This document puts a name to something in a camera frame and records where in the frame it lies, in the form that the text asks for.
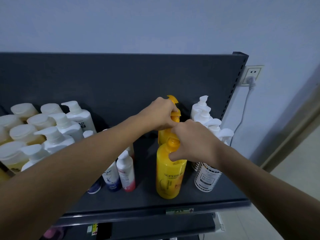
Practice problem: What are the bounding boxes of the brown door frame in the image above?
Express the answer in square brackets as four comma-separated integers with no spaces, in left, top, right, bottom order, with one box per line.
[260,83,320,173]

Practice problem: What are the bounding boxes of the dark blue bottle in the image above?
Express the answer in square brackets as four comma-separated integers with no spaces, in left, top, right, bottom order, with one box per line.
[87,177,103,195]

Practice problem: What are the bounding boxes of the person's left forearm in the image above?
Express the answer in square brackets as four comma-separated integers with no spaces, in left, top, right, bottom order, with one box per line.
[0,114,150,240]

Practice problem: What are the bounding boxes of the yellow and green shelf label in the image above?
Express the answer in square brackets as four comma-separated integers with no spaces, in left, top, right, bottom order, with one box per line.
[86,223,99,235]

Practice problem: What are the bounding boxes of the white wall socket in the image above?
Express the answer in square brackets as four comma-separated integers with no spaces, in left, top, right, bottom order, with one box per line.
[240,65,265,87]

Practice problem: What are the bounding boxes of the person's right forearm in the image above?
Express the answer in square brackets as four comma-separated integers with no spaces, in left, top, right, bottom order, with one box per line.
[214,141,320,240]

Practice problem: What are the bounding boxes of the green and red shelf label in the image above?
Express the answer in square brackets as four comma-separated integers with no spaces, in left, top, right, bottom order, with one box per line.
[165,208,194,215]

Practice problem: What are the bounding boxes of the person's right hand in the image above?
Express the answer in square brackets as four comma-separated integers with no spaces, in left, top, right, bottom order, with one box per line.
[168,119,222,170]

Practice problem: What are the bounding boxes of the dark grey shelf unit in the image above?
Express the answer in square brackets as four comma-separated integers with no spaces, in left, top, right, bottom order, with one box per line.
[0,51,251,240]

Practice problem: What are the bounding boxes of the group of yellow flip-cap bottles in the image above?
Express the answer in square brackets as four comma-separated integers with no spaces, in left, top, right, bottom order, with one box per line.
[0,102,64,183]

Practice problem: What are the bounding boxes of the white pump bottle black print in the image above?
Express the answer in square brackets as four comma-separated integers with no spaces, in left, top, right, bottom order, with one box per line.
[34,126,75,155]
[20,144,51,172]
[48,112,84,142]
[61,100,97,134]

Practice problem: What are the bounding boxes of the yellow pump bottle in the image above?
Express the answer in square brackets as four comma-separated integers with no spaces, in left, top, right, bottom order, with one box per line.
[156,137,188,200]
[158,95,182,147]

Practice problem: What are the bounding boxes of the white power cable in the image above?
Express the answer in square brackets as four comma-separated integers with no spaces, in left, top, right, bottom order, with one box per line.
[229,87,252,147]

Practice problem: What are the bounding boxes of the white pump bottle striped label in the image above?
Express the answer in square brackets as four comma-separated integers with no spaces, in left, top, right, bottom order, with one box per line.
[193,111,213,126]
[191,118,223,172]
[194,128,235,193]
[190,95,212,121]

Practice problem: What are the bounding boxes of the white and blue bottle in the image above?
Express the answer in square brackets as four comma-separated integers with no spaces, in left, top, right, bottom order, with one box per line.
[102,161,123,192]

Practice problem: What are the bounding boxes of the white plug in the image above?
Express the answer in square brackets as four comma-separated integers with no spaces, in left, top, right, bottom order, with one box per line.
[246,76,257,91]

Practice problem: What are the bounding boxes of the person's left hand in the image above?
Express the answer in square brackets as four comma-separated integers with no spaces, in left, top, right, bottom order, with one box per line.
[137,97,181,131]

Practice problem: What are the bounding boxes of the white and red bottle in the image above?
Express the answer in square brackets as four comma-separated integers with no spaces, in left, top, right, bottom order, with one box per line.
[116,150,136,193]
[125,143,136,161]

